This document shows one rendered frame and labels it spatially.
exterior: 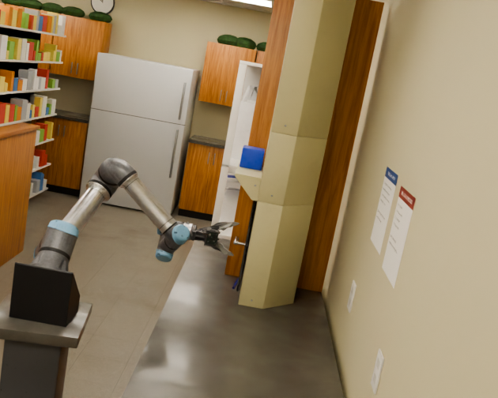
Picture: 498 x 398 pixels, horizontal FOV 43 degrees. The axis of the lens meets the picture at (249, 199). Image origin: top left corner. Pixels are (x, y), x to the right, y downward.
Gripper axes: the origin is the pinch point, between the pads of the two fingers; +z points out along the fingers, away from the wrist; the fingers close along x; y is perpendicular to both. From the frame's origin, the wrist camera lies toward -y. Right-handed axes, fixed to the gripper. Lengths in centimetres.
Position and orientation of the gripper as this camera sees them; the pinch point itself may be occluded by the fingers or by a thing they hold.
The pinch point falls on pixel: (237, 239)
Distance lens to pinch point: 282.8
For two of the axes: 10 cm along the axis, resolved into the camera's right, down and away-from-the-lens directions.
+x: 1.8, -9.6, -2.0
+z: 9.8, 1.8, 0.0
